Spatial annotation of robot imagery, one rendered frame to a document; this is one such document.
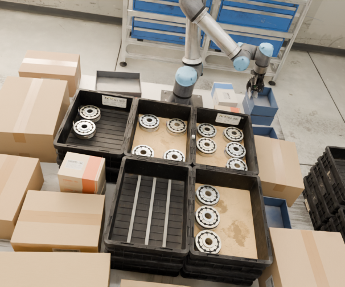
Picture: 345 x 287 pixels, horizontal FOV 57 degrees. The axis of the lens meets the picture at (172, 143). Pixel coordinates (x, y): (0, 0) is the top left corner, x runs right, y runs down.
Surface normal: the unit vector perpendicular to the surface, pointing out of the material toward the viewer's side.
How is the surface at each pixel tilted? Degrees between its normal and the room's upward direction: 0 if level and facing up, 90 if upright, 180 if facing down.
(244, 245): 0
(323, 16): 90
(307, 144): 0
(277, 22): 90
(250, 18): 90
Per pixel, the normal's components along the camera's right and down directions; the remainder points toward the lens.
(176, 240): 0.15, -0.68
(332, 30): 0.00, 0.73
